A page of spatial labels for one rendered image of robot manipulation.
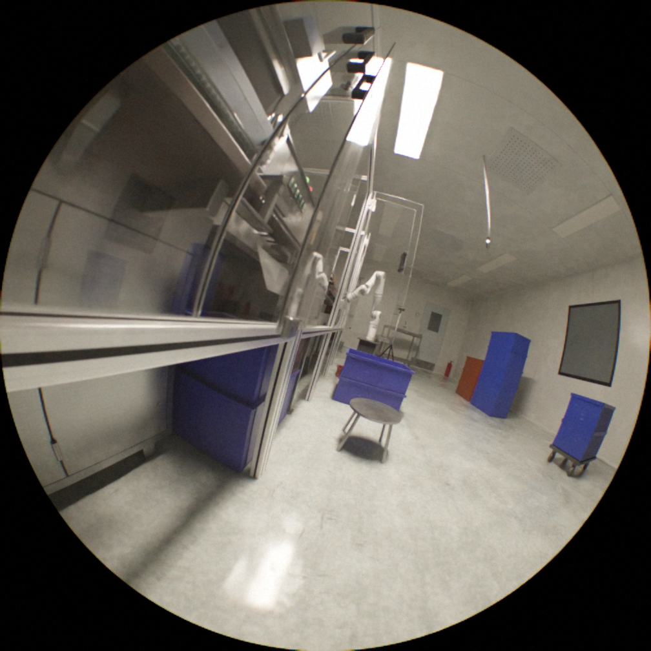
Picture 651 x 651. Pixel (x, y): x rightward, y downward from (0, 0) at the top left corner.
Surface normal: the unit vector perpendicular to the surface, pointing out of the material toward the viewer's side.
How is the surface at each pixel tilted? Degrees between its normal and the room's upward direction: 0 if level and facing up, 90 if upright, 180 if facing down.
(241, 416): 90
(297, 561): 0
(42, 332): 90
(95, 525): 0
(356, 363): 90
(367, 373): 90
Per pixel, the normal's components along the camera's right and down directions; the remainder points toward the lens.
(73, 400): 0.95, 0.29
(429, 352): -0.14, -0.01
